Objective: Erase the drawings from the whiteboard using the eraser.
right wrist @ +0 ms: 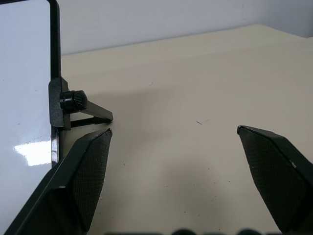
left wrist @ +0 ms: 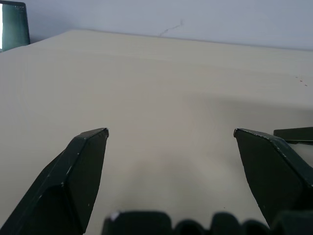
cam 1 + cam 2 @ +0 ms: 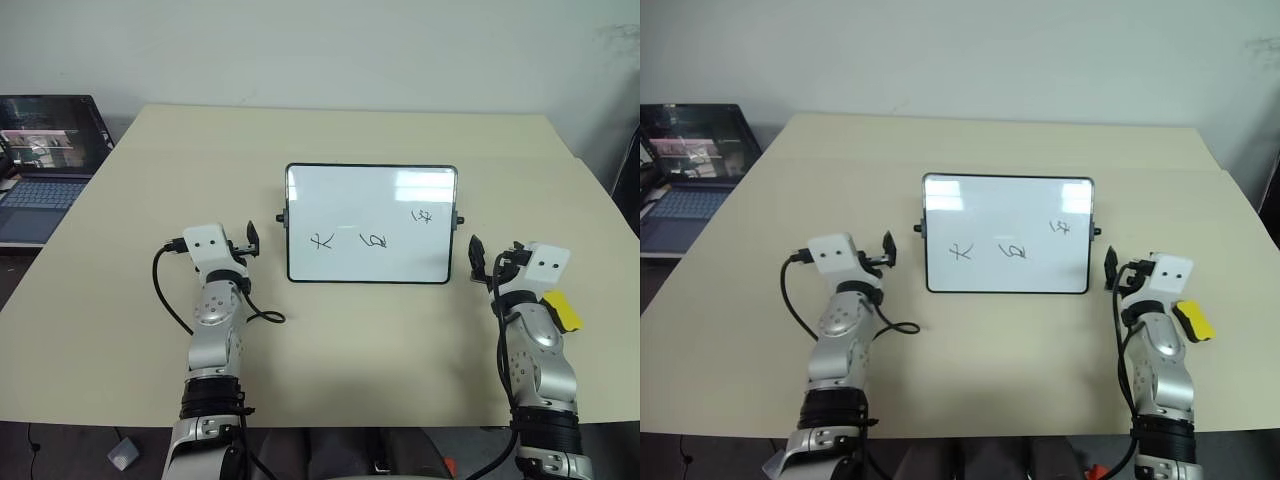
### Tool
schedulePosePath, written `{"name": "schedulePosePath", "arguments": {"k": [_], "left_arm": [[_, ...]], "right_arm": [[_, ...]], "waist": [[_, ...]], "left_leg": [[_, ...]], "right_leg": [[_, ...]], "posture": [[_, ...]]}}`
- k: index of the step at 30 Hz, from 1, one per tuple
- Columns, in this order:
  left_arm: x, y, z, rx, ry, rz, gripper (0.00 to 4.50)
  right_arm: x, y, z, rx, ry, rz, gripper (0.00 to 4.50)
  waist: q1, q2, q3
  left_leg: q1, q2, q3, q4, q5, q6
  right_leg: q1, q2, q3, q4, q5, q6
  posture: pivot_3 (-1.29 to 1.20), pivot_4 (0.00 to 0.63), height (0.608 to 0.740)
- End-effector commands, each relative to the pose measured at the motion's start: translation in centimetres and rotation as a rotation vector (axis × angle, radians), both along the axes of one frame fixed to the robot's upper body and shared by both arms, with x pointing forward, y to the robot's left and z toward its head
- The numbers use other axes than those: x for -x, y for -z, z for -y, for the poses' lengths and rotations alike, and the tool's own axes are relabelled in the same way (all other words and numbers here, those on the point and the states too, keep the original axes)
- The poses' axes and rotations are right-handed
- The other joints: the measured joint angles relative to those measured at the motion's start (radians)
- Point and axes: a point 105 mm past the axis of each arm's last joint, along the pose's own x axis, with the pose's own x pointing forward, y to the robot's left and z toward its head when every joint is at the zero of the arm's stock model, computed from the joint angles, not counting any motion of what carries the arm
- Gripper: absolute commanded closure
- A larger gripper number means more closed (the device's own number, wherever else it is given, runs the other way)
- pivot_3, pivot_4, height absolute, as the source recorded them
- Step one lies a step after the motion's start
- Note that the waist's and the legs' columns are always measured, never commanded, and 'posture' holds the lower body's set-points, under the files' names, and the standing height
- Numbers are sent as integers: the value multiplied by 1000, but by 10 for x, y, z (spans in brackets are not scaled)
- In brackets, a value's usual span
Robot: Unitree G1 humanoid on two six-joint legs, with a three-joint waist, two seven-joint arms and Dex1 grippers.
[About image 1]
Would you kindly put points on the small whiteboard with black stand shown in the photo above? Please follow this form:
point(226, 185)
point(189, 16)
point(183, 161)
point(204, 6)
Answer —
point(24, 73)

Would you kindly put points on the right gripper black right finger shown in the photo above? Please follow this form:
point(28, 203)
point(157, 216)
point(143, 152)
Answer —
point(281, 176)

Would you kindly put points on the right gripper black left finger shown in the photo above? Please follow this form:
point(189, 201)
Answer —
point(61, 195)

